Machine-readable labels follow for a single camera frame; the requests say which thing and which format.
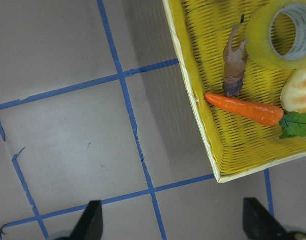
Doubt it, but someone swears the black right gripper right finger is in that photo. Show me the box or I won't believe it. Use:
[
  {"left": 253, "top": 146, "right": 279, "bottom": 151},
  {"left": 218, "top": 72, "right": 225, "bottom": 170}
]
[{"left": 243, "top": 197, "right": 291, "bottom": 240}]

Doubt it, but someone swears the toy croissant bread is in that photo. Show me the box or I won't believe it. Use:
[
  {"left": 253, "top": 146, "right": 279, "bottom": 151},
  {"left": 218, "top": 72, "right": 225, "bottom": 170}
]
[{"left": 280, "top": 66, "right": 306, "bottom": 113}]

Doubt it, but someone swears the brown toy animal figure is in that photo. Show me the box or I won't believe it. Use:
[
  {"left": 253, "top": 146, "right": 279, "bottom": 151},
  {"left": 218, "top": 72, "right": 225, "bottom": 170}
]
[{"left": 222, "top": 14, "right": 249, "bottom": 97}]

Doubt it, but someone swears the yellow tape roll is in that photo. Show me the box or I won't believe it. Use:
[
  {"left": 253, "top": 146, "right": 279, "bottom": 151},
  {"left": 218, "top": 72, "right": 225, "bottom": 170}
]
[{"left": 245, "top": 0, "right": 306, "bottom": 70}]

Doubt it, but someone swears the orange toy carrot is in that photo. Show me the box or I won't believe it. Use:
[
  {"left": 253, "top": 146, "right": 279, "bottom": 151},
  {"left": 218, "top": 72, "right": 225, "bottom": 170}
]
[{"left": 204, "top": 92, "right": 306, "bottom": 139}]

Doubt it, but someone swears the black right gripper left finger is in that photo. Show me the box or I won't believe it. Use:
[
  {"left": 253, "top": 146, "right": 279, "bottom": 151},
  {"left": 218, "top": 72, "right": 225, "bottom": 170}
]
[{"left": 69, "top": 200, "right": 103, "bottom": 240}]

